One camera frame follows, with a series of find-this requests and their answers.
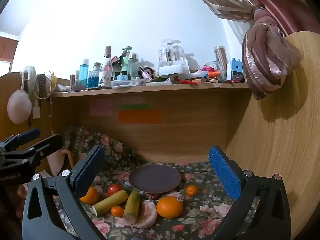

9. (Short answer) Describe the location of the pale pink object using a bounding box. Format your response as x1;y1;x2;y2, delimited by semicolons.
47;149;74;177

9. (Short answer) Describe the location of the clear plastic container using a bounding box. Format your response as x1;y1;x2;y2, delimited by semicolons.
111;79;148;88

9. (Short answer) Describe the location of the white fluffy pompom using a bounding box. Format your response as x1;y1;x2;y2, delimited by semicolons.
7;90;32;125

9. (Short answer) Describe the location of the pink sticky note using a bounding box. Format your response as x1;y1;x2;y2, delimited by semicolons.
89;99;113;116

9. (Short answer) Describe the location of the orange white marker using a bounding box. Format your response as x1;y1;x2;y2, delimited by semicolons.
190;70;222;79

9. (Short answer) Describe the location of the dark floral cloth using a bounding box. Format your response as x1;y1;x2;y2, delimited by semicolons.
57;126;260;240

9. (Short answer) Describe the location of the round glass jar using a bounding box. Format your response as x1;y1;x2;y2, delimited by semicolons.
204;61;223;80

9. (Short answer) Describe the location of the tall blue liquid bottle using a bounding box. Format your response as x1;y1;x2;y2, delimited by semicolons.
79;58;90;87

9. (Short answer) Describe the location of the large orange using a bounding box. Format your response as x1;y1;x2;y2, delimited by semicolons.
156;196;184;219

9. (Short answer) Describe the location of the dark pink satin curtain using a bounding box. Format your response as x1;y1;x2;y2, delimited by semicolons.
260;0;318;35

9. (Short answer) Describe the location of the peeled pomelo segment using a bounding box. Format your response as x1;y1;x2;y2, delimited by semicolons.
134;200;158;228

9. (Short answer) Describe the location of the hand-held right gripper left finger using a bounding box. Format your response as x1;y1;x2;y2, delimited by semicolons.
22;145;105;240

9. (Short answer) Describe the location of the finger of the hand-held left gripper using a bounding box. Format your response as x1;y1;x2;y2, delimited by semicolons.
24;134;63;167
0;128;41;153

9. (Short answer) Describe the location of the clear bottle with illustrated label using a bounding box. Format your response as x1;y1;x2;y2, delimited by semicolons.
99;46;113;88

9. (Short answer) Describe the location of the white toothbrush package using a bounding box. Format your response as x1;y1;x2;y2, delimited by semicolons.
157;39;187;63

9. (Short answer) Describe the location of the white fluffy headband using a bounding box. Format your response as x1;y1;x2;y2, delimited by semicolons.
20;66;38;98

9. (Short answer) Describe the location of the black lace headband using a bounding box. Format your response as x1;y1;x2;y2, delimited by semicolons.
36;74;52;99

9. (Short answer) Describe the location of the striped pink sheer curtain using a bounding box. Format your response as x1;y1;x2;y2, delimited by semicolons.
185;0;303;100

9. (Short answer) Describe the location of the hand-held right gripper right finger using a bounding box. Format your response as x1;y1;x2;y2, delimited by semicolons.
208;145;292;240

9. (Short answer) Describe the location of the faceted blue glass bottle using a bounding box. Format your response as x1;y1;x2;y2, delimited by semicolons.
88;63;101;88

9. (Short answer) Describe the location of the small tangerine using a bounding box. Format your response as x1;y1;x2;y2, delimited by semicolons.
111;206;125;217
185;185;198;197

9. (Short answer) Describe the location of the tapered yellow green fruit piece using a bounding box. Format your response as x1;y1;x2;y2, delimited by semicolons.
123;191;140;224

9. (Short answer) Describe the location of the green pump bottle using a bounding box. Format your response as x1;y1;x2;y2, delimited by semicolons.
121;46;132;77

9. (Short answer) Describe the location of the blue white pencil sharpener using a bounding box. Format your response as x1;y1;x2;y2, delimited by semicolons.
227;58;243;82

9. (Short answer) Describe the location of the clear bottle with silver cap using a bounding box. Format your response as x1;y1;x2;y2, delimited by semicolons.
128;53;139;79

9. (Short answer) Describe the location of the white box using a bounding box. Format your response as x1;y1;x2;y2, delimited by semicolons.
159;60;189;75

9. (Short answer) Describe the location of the clear jar of sticks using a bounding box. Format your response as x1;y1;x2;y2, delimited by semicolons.
214;46;227;79

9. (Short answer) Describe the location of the red tomato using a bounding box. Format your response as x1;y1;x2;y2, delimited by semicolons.
107;184;122;197

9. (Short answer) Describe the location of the medium orange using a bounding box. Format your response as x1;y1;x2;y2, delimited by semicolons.
79;186;100;205

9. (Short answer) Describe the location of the dark brown round plate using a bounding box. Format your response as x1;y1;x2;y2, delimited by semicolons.
129;164;182;193

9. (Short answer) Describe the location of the wooden shelf unit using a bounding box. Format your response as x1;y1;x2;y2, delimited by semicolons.
0;31;320;240

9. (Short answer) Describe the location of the orange sticky note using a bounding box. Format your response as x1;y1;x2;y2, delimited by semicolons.
118;109;162;124

